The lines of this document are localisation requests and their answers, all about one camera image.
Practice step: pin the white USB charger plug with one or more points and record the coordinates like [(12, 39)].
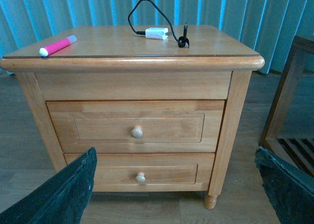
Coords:
[(158, 33)]

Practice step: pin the dark wooden side table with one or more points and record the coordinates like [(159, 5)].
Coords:
[(297, 151)]

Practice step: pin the wooden drawer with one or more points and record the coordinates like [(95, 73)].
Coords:
[(161, 172), (137, 126)]

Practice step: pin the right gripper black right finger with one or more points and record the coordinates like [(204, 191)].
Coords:
[(289, 190)]

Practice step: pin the wooden nightstand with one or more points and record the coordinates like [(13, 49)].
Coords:
[(111, 63)]

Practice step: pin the pink marker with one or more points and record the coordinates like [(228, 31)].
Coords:
[(56, 46)]

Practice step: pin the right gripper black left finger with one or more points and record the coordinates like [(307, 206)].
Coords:
[(61, 199)]

